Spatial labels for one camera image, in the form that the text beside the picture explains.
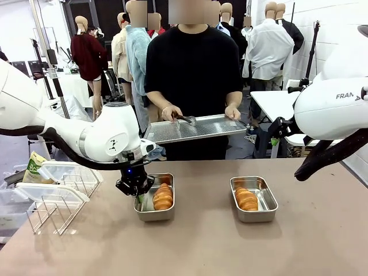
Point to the clear plastic container lid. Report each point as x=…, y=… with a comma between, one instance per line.
x=49, y=191
x=69, y=169

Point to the small black device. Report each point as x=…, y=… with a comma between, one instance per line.
x=299, y=89

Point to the black light stand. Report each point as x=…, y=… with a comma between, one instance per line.
x=37, y=54

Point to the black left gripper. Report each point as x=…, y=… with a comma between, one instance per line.
x=132, y=176

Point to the silver stand pole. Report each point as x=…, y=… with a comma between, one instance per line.
x=43, y=34

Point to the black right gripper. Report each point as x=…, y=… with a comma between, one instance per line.
x=289, y=128

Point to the clear plastic storage bin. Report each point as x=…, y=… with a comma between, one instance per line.
x=11, y=212

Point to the mannequin in maroon top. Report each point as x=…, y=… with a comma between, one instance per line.
x=86, y=54

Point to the white cloth covered table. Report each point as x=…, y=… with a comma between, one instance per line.
x=72, y=86

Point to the black monitor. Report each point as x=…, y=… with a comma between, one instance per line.
x=20, y=68
x=36, y=69

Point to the person in black t-shirt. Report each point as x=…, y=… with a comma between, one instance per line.
x=192, y=72

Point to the mannequin in beige shirt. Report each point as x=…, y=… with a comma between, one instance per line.
x=119, y=54

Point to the mannequin in white shirt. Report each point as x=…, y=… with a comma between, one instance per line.
x=267, y=49

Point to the rectangular steel container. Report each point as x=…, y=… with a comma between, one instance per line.
x=258, y=217
x=155, y=215

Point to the person's right hand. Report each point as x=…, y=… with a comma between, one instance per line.
x=169, y=113

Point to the mannequin in light blue shirt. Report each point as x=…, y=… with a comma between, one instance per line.
x=135, y=54

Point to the black flat tray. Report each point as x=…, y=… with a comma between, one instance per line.
x=13, y=177

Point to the small mannequin in white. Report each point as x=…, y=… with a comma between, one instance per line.
x=247, y=30

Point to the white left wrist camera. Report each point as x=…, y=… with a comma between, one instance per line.
x=148, y=146

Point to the person with black cap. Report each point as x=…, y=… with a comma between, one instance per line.
x=99, y=34

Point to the person's right forearm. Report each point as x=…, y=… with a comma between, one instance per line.
x=157, y=99

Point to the person's left forearm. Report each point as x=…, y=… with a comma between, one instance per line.
x=234, y=99

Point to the metal tongs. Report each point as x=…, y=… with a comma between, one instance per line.
x=187, y=118

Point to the white side table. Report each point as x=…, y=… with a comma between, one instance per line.
x=273, y=103

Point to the thin black pole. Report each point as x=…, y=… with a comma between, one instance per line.
x=292, y=13

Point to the black tripod stand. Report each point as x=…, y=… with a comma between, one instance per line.
x=312, y=54

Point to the person's left hand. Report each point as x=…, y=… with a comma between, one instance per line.
x=233, y=112

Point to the mannequin with red collar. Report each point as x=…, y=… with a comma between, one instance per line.
x=158, y=31

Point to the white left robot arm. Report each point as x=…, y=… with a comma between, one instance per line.
x=109, y=129

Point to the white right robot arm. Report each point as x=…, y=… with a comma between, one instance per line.
x=330, y=115

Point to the mannequin in black coat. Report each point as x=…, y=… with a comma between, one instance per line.
x=238, y=40

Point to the perforated metal baking tray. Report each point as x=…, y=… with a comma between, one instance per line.
x=207, y=128

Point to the green yellow paper bag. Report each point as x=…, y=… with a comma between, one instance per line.
x=31, y=169

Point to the blue cloth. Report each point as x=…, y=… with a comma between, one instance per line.
x=158, y=153

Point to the golden croissant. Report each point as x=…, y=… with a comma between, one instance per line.
x=163, y=197
x=246, y=199

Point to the mannequin in black jacket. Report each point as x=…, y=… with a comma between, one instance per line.
x=296, y=37

